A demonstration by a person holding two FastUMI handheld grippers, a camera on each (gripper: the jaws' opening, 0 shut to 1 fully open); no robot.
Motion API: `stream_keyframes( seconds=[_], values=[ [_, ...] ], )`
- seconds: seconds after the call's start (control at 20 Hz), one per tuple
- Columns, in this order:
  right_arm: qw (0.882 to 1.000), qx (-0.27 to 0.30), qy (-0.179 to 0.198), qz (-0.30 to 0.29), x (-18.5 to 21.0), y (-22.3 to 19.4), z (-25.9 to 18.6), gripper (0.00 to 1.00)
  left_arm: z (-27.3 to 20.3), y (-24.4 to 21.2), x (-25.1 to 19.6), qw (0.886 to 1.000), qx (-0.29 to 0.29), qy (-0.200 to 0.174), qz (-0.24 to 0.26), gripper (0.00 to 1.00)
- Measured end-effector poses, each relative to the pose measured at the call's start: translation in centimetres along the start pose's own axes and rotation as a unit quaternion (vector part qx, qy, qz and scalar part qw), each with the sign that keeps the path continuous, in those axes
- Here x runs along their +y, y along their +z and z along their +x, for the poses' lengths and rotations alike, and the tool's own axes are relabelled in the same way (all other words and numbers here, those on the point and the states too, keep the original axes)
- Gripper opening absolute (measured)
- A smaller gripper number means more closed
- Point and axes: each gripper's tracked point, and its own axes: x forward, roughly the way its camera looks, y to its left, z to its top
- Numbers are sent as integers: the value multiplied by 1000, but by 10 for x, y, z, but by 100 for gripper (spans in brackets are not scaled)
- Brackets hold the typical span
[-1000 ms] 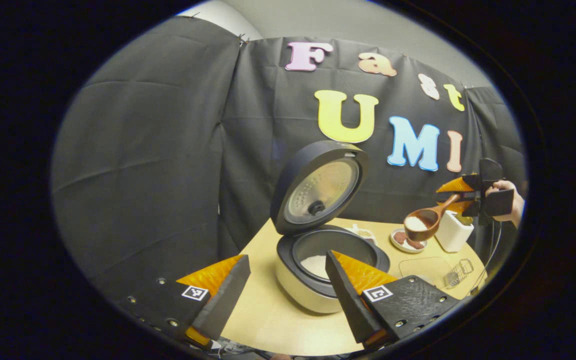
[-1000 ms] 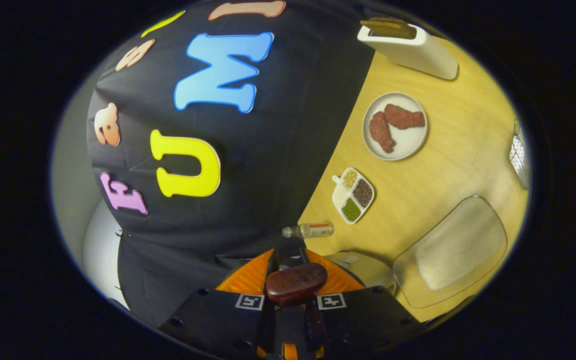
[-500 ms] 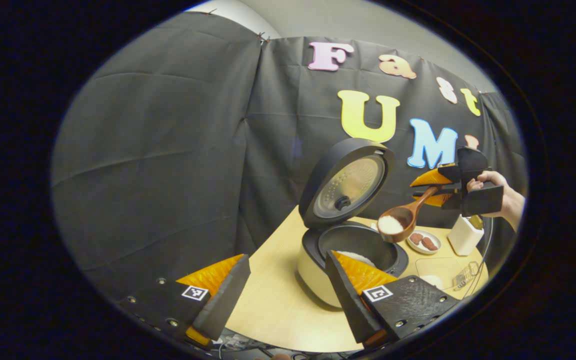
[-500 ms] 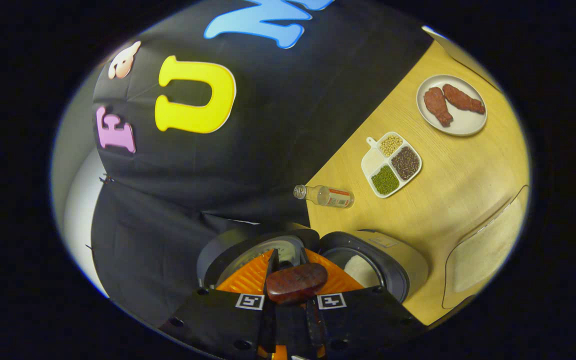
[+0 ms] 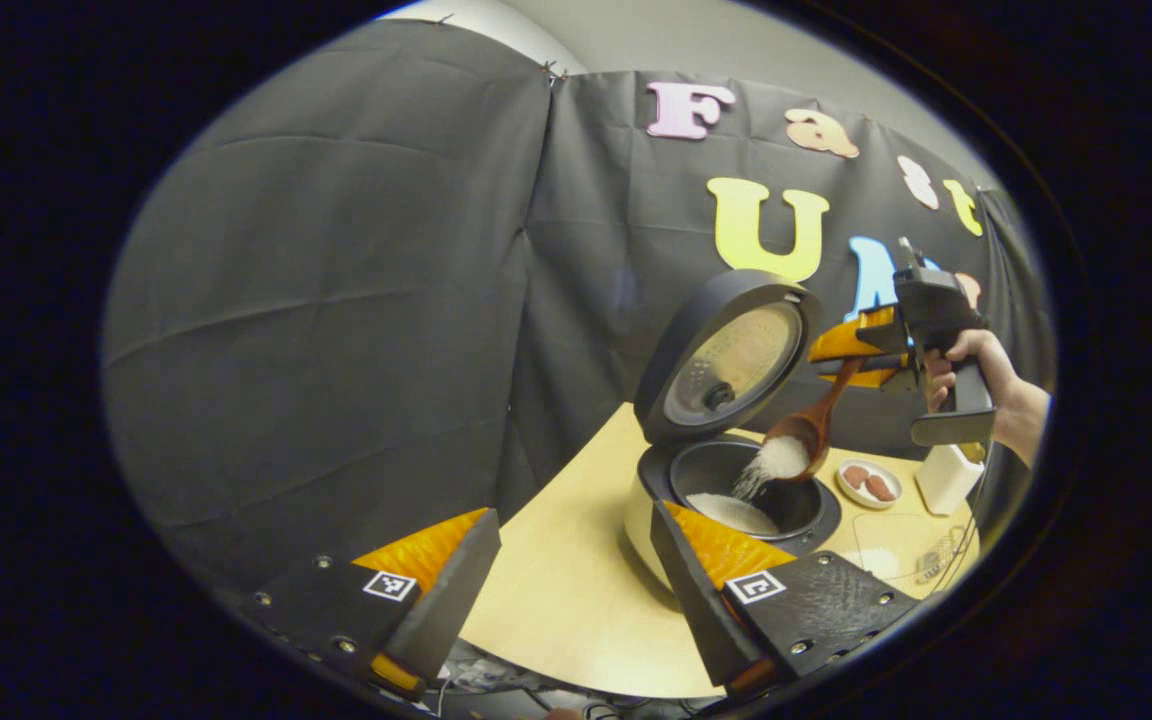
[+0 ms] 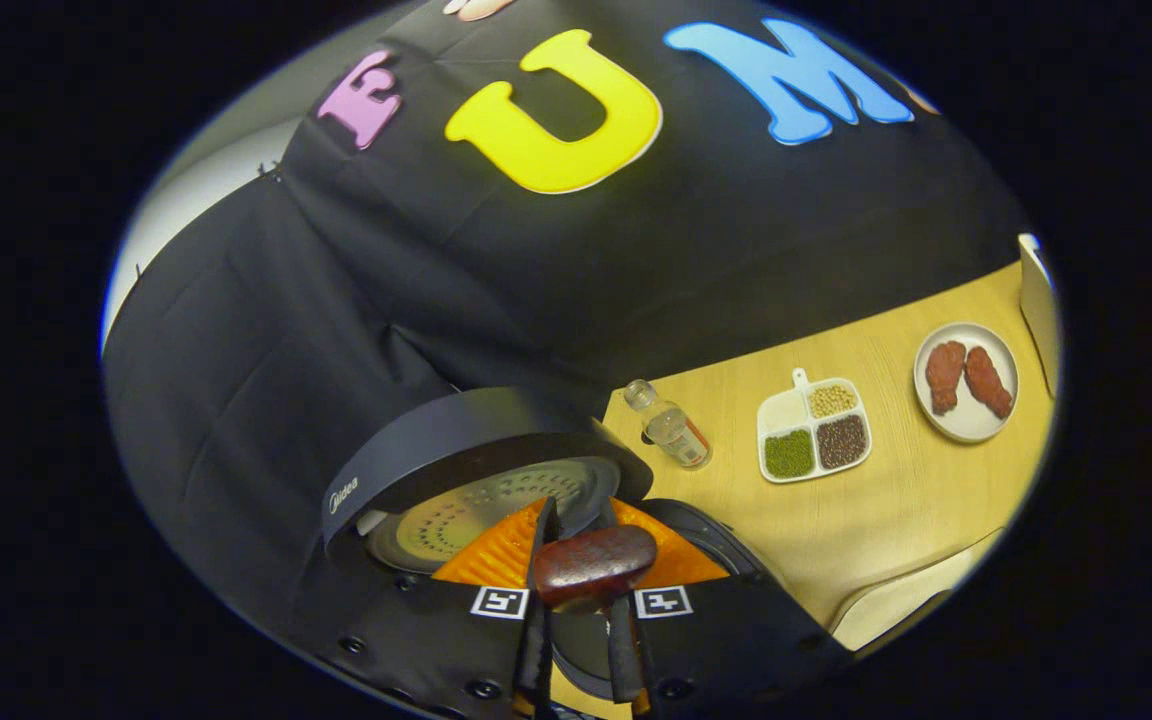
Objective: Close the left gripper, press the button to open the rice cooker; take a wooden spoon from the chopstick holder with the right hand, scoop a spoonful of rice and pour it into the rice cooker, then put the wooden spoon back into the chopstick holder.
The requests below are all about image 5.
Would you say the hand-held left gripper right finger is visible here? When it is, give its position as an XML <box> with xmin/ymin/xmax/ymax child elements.
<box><xmin>649</xmin><ymin>500</ymin><xmax>922</xmax><ymax>698</ymax></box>

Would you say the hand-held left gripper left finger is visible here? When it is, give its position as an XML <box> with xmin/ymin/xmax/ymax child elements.
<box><xmin>236</xmin><ymin>507</ymin><xmax>502</xmax><ymax>701</ymax></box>

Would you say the brown wooden spoon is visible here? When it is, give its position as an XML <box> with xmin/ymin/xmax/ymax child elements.
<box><xmin>762</xmin><ymin>357</ymin><xmax>867</xmax><ymax>485</ymax></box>

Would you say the white rice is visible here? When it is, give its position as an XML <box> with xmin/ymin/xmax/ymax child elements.
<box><xmin>686</xmin><ymin>436</ymin><xmax>810</xmax><ymax>536</ymax></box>

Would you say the black rice cooker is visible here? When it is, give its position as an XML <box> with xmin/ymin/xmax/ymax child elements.
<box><xmin>624</xmin><ymin>268</ymin><xmax>842</xmax><ymax>591</ymax></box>

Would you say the white round plate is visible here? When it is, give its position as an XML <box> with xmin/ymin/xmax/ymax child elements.
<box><xmin>835</xmin><ymin>458</ymin><xmax>904</xmax><ymax>510</ymax></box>

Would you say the white toaster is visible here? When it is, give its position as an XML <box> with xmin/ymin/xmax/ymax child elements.
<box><xmin>915</xmin><ymin>443</ymin><xmax>987</xmax><ymax>517</ymax></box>

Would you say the black backdrop cloth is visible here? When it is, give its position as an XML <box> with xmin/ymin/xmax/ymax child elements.
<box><xmin>101</xmin><ymin>18</ymin><xmax>1057</xmax><ymax>591</ymax></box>

